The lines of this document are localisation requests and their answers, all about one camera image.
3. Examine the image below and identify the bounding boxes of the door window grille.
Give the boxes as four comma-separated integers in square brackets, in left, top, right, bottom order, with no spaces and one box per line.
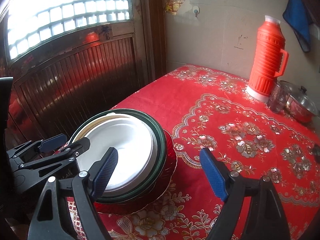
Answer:
[6,0,132,60]

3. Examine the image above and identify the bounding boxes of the red ribbed glass dish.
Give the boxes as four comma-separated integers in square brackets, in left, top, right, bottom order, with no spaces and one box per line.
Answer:
[60,129,178,215]

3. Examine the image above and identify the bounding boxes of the orange thermos flask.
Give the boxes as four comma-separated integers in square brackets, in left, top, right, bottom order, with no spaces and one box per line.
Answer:
[245,15,289,103]

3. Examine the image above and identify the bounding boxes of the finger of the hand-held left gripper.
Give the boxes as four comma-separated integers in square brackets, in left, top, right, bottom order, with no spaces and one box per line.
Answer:
[19,137,91,178]
[6,134,67,160]

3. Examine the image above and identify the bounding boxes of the blue hanging cloth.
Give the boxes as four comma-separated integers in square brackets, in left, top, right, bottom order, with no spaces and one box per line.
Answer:
[282,0,312,53]

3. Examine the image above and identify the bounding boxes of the brown wooden door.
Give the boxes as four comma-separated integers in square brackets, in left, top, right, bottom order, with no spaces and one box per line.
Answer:
[0,0,168,155]

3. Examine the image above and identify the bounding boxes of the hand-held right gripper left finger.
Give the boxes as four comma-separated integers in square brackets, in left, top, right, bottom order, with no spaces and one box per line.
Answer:
[27,147,119,240]

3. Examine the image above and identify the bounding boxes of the steel cooking pot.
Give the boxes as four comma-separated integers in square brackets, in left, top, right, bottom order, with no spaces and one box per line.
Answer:
[285,97,320,123]

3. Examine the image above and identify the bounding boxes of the dark green plastic bowl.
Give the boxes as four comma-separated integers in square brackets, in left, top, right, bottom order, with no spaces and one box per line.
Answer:
[69,109,167,203]

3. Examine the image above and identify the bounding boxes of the small white plastic bowl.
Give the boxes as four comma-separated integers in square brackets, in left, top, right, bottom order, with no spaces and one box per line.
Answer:
[84,120,153,193]

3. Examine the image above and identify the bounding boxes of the clear glass cup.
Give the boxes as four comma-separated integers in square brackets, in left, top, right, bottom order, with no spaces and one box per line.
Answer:
[267,82,292,114]

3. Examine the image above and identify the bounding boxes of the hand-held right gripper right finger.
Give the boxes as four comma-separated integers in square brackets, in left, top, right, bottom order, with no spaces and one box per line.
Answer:
[199,147,292,240]

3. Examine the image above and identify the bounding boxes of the red gold wall decoration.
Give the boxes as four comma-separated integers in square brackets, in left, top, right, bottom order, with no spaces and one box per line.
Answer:
[164,0,188,15]

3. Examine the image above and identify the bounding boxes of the cream plastic bowl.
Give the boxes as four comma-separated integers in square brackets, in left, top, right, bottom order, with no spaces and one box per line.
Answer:
[74,116,118,143]

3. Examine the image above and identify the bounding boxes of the red floral tablecloth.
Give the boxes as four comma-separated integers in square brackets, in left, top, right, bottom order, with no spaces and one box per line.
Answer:
[66,64,320,240]

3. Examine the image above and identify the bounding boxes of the large white foam bowl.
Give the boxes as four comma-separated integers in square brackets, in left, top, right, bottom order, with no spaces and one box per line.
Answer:
[75,113,159,198]

